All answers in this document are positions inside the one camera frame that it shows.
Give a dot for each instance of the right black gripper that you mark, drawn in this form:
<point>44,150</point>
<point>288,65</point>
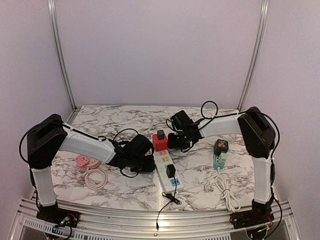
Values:
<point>171,145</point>

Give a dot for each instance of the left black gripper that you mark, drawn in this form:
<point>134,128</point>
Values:
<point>150,168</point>

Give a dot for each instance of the dark grey usb charger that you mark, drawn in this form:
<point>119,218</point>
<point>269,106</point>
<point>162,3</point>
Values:
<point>160,135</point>

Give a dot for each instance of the red cube socket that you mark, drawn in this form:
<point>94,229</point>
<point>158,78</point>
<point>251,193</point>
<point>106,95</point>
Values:
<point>160,144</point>

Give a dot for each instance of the white multicolour power strip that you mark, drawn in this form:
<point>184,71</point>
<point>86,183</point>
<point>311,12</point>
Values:
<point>162,160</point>

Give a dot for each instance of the black power adapter with cable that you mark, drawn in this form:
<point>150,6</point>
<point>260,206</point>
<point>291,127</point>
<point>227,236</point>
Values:
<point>171,173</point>

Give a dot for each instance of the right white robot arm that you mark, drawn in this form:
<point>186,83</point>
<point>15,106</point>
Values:
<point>259,136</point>

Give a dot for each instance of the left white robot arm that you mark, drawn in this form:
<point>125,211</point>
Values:
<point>52,135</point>

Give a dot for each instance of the dark green cube plug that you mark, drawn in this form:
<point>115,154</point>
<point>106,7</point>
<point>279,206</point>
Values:
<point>220,146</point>

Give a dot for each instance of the pink cube socket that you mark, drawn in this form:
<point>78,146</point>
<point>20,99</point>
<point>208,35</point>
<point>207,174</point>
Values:
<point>82,161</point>

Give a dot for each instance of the teal power strip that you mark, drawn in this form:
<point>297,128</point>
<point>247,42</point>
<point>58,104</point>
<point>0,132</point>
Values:
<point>219,161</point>

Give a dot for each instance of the pink round power strip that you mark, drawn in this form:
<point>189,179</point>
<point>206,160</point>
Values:
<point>92,163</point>

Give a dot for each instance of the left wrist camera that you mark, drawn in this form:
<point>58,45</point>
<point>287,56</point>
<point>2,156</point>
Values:
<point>139,146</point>

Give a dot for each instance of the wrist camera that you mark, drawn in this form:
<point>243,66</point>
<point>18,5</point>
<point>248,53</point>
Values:
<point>181,121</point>
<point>139,146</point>

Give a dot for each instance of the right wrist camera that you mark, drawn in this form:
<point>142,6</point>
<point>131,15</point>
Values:
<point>181,121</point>

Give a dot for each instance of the left aluminium frame post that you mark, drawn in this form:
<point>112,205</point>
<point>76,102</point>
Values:
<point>59,52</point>

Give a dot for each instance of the aluminium frame post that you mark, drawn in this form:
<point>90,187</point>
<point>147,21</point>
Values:
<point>262,24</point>
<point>59,52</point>

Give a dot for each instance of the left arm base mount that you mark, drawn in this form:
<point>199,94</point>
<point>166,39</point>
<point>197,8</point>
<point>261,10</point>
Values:
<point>57,217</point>

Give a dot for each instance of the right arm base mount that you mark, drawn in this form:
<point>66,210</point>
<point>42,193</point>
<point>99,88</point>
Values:
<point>249,218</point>

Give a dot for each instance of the aluminium front rail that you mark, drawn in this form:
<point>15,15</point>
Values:
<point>99,223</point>

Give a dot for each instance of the right aluminium frame post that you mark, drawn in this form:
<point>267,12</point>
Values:
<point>262,24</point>

